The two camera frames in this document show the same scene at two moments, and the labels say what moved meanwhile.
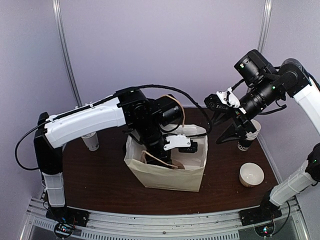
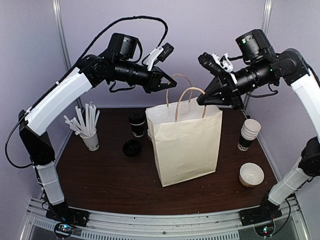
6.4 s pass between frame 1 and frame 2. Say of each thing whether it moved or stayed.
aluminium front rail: stayed
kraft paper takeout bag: moved
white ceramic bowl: stayed
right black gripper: moved
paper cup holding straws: stayed
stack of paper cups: stayed
